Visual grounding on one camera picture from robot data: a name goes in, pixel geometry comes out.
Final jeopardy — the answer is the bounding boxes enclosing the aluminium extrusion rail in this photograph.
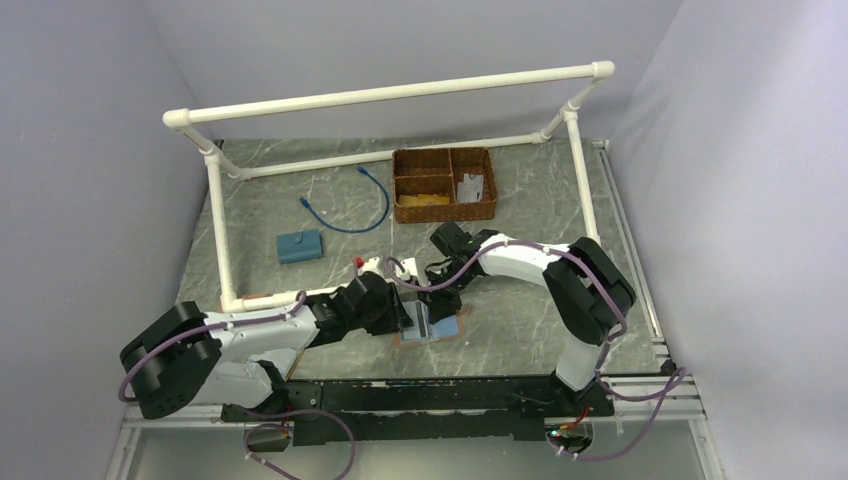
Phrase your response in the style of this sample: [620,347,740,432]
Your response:
[105,357,727,480]

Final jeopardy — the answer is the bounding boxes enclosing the white PVC pipe frame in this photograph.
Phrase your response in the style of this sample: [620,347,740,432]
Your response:
[162,61,616,313]

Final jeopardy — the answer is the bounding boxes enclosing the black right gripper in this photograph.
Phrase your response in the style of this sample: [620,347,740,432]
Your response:
[415,263,475,326]

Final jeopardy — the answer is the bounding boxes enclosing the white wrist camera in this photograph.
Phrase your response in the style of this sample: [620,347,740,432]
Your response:
[353,256,383,277]
[388,257,419,283]

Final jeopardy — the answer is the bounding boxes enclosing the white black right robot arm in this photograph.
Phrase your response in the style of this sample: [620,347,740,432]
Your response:
[418,222,637,415]

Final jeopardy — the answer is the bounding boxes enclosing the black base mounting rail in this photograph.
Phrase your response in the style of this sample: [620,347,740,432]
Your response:
[221,375,615,446]

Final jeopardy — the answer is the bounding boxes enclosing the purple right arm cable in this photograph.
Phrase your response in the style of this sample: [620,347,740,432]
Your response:
[384,239,690,464]

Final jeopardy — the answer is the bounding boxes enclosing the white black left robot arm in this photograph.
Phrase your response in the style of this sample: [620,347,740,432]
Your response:
[118,272,411,420]

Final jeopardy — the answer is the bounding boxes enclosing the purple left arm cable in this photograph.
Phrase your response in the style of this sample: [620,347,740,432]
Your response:
[117,290,357,480]

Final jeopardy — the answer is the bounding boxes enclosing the grey cards in basket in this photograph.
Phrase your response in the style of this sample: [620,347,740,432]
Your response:
[456,173,485,204]

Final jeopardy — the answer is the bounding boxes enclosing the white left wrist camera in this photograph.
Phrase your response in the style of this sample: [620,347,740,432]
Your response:
[353,256,383,277]

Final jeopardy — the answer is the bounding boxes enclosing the blue leather card holder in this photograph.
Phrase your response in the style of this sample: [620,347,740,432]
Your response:
[276,229,324,265]

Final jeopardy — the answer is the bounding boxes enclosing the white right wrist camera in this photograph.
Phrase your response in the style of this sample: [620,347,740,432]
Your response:
[388,257,419,283]

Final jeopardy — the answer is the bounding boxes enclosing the brown wicker divided basket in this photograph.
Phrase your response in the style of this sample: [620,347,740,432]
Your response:
[392,147,498,224]

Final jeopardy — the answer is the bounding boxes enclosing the blue ethernet cable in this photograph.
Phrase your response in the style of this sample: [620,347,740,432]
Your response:
[298,166,391,235]

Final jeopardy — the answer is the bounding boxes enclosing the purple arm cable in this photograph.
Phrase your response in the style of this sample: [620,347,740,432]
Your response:
[117,290,357,480]
[384,239,690,464]

